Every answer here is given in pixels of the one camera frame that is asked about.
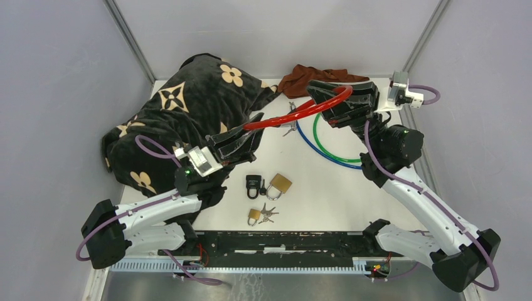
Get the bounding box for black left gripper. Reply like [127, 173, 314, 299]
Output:
[205, 114, 268, 187]

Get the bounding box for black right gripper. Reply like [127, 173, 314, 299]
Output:
[307, 78, 386, 153]

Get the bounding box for red cable lock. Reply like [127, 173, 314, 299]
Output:
[243, 85, 353, 131]

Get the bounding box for black padlock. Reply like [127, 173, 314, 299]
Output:
[245, 174, 262, 199]

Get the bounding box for small brass padlock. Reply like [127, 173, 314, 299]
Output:
[247, 209, 262, 226]

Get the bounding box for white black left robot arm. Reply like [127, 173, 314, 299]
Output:
[76, 113, 263, 269]

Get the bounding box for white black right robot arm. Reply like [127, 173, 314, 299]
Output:
[306, 80, 501, 292]

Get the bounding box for brown crumpled cloth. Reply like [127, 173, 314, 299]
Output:
[277, 65, 370, 99]

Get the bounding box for black floral patterned blanket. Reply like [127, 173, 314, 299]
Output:
[101, 53, 279, 197]

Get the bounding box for small padlock keys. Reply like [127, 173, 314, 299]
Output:
[259, 204, 278, 224]

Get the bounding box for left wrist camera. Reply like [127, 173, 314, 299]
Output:
[186, 147, 223, 177]

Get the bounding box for green cable lock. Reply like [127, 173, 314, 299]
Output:
[313, 114, 361, 164]

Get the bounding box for blue cable lock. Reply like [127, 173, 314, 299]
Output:
[291, 121, 362, 170]

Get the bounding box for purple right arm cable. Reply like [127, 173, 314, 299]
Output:
[363, 84, 501, 292]

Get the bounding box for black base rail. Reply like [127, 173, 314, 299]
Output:
[173, 231, 395, 268]

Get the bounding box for white slotted cable duct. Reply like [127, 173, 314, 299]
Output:
[110, 258, 371, 276]

